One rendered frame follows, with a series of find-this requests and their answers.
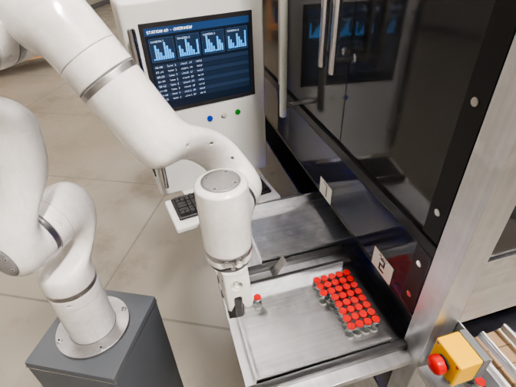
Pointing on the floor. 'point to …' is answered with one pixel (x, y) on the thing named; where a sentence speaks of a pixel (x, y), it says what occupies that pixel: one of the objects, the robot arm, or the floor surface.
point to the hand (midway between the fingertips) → (235, 307)
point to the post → (468, 229)
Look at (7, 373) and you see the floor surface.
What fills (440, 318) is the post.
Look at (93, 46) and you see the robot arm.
